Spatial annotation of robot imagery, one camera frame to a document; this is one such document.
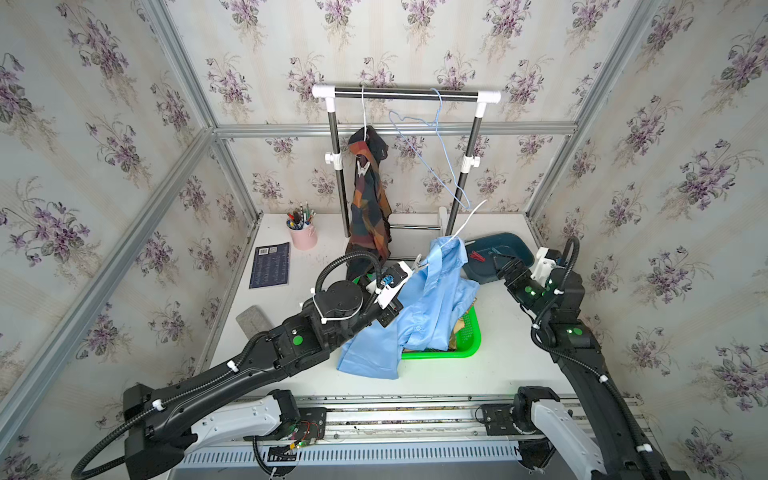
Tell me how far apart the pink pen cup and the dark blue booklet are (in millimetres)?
59

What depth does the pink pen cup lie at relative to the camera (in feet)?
3.39

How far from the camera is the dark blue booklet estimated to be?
39.6 inches
